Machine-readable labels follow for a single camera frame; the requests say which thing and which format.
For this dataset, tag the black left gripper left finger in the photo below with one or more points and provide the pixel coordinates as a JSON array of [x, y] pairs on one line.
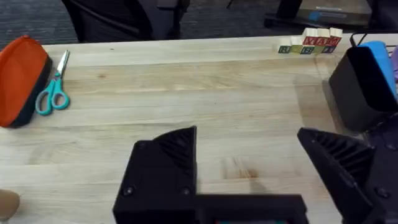
[[158, 180]]

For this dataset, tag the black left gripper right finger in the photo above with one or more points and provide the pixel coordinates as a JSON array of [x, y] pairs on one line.
[[348, 174]]

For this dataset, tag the wooden spoon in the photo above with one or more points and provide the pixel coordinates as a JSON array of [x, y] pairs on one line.
[[7, 203]]

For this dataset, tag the black cutlery holder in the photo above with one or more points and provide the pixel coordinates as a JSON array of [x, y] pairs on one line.
[[357, 90]]

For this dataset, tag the purple plate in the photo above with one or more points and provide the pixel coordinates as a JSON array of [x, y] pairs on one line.
[[395, 63]]

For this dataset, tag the heap of toy blocks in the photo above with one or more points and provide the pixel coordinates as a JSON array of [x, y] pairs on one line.
[[314, 42]]

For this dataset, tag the black office chair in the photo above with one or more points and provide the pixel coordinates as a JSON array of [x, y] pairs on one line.
[[124, 18]]

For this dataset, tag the orange zip bag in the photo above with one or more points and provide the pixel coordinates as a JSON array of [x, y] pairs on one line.
[[20, 77]]

